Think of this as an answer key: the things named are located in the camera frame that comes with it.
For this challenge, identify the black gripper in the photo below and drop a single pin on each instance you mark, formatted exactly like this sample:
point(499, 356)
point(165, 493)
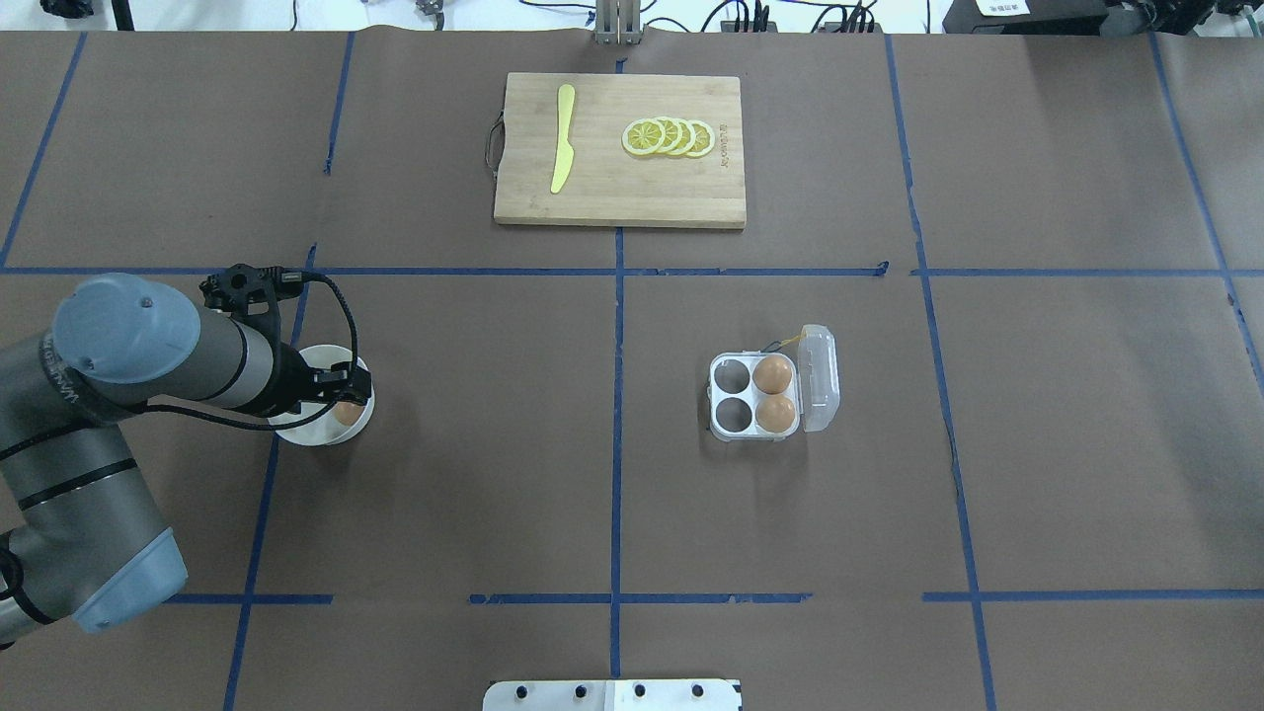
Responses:
point(287, 382)

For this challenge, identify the brown egg from bowl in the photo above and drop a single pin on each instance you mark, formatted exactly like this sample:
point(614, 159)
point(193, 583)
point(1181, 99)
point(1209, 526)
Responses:
point(348, 413)

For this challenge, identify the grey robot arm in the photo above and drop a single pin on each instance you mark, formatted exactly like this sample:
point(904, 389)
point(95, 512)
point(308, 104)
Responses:
point(93, 545)

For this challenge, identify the clear plastic egg box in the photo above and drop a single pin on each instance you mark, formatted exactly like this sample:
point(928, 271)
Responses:
point(816, 387)

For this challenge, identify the brown egg upper right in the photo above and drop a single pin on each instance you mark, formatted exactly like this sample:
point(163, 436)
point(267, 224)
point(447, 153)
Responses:
point(773, 374)

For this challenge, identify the brown egg lower right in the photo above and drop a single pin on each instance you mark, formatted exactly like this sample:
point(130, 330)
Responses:
point(776, 414)

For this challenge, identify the white bowl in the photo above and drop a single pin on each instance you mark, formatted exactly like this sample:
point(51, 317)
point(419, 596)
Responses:
point(314, 425)

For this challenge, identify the yellow plastic knife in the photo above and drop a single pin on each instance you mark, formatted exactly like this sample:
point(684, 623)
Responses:
point(564, 151)

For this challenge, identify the wooden cutting board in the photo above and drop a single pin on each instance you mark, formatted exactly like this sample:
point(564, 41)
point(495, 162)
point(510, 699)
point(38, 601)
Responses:
point(609, 187)

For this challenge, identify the front lemon slice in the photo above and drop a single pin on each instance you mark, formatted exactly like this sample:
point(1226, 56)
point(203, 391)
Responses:
point(644, 137)

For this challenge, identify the lemon slice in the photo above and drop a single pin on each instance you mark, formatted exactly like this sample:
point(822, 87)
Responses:
point(683, 144)
point(644, 137)
point(703, 139)
point(670, 133)

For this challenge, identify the back lemon slice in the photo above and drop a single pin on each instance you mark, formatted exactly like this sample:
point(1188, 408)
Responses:
point(703, 139)

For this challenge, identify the black device with label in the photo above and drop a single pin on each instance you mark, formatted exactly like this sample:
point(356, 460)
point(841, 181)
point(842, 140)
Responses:
point(1025, 18)

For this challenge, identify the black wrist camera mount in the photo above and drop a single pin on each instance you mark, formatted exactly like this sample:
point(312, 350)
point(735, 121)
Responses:
point(251, 296)

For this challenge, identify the white metal base plate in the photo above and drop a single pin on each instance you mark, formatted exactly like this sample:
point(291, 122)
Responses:
point(615, 694)

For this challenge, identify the grey metal camera post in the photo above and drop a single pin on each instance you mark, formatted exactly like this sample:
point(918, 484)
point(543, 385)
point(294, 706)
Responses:
point(618, 22)

